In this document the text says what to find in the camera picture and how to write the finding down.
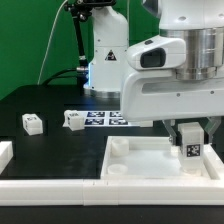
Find white cable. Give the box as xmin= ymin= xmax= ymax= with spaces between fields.
xmin=37 ymin=0 xmax=69 ymax=86

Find black camera stand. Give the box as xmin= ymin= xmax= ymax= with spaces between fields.
xmin=64 ymin=0 xmax=116 ymax=88

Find white square tabletop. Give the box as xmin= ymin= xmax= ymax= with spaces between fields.
xmin=101 ymin=136 xmax=224 ymax=180

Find black cables at base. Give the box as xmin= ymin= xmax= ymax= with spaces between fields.
xmin=42 ymin=67 xmax=90 ymax=87

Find fiducial marker sheet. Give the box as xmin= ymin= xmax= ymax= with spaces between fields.
xmin=65 ymin=110 xmax=139 ymax=127

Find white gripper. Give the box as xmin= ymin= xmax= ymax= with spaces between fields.
xmin=120 ymin=68 xmax=224 ymax=146

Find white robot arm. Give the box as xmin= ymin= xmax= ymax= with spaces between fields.
xmin=120 ymin=0 xmax=224 ymax=142

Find white U-shaped fence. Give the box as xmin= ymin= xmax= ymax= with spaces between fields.
xmin=0 ymin=139 xmax=224 ymax=207

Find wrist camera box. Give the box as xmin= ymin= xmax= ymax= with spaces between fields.
xmin=127 ymin=35 xmax=186 ymax=71

